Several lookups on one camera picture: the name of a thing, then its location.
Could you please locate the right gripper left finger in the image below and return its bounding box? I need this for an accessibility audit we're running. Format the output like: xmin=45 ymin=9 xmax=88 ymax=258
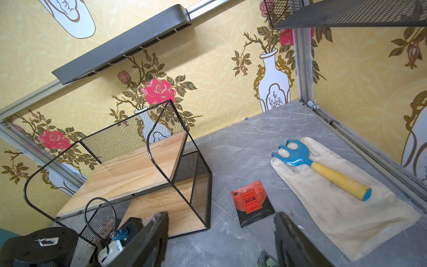
xmin=106 ymin=212 xmax=169 ymax=267

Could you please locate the green tea bag top shelf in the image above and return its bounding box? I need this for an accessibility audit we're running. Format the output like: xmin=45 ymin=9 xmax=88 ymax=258
xmin=256 ymin=250 xmax=279 ymax=267

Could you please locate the beige cloth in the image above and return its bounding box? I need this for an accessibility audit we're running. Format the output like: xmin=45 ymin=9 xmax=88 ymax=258
xmin=271 ymin=137 xmax=421 ymax=262

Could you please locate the black wire two-tier shelf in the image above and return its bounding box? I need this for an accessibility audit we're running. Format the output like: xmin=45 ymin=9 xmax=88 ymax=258
xmin=23 ymin=99 xmax=213 ymax=247

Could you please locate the blue yellow hand rake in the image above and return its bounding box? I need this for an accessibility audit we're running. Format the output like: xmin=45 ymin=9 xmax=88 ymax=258
xmin=271 ymin=139 xmax=373 ymax=201

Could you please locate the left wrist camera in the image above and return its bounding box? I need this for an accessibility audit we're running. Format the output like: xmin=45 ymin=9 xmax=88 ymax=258
xmin=97 ymin=217 xmax=144 ymax=267

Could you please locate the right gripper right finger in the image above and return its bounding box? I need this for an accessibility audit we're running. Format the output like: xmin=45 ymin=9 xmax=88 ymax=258
xmin=274 ymin=212 xmax=332 ymax=267

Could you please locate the grey wall tray shelf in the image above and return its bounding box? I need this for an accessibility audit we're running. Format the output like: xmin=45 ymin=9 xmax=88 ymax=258
xmin=52 ymin=4 xmax=191 ymax=85

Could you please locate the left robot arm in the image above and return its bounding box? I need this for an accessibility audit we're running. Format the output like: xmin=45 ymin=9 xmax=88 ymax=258
xmin=1 ymin=227 xmax=79 ymax=267

